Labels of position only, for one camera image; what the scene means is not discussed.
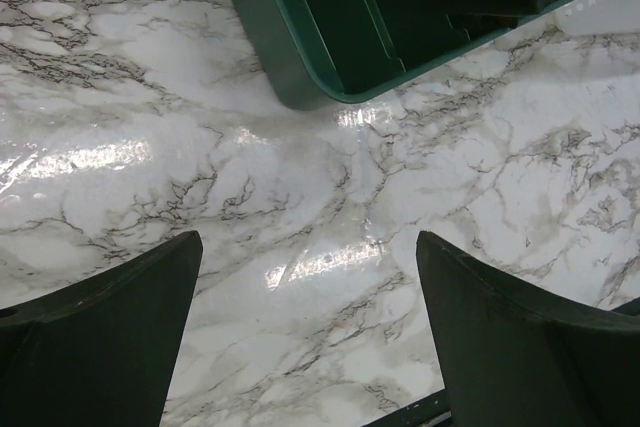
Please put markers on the green compartment organizer tray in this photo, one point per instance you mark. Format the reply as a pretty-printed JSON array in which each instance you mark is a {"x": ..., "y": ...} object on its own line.
[{"x": 350, "y": 51}]

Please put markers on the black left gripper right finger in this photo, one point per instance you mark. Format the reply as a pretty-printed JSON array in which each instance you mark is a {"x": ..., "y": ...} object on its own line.
[{"x": 514, "y": 354}]

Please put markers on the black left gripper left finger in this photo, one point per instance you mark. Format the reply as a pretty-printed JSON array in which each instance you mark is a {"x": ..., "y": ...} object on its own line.
[{"x": 102, "y": 351}]

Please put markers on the white plastic basket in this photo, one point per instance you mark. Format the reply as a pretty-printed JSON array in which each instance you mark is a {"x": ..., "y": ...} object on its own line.
[{"x": 598, "y": 17}]

